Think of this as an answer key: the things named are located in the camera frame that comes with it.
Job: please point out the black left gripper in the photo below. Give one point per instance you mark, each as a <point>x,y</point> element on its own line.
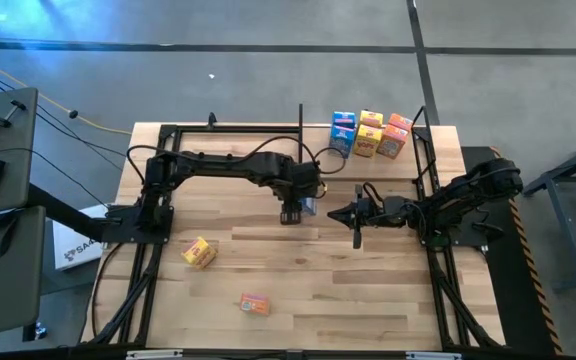
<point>303,180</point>

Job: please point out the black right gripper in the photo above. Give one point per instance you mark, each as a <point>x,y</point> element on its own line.
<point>370,212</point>

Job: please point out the blue Rice Krispies cereal box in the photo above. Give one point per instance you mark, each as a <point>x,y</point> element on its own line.
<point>308,206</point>
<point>343,142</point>

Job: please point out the yellow Corn Pops cereal box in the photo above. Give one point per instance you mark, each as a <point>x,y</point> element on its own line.
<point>198,252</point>
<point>371,118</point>
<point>367,142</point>

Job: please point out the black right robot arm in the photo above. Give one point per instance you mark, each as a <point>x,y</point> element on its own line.
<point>468,195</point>

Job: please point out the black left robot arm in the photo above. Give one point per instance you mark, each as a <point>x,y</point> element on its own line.
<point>218,165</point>

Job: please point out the black mat with hazard stripe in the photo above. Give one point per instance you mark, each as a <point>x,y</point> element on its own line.
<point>508,300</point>

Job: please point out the grey metal stand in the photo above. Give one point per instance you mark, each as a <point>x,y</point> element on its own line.
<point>563,240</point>

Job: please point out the white printed cardboard box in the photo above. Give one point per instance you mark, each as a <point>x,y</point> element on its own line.
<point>75,250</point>

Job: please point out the black desk beam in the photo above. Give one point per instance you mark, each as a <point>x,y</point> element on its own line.
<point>68,216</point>

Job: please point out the grey desk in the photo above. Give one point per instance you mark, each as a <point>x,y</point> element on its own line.
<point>18,150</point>
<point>3,300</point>

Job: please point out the small metal caster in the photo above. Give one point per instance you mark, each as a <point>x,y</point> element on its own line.
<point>38,331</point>

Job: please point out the black computer mouse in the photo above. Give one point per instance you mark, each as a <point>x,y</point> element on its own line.
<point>0,235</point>

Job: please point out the black metal frame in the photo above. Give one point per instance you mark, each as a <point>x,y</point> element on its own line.
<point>418,134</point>
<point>238,129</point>

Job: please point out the small black bracket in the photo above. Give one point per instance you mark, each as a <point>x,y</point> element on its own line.
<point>211,121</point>

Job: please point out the black table edge rail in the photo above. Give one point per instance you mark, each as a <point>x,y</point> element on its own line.
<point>348,356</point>

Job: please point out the silver metal bracket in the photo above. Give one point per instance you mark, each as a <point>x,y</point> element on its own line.
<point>433,356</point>
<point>154,354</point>

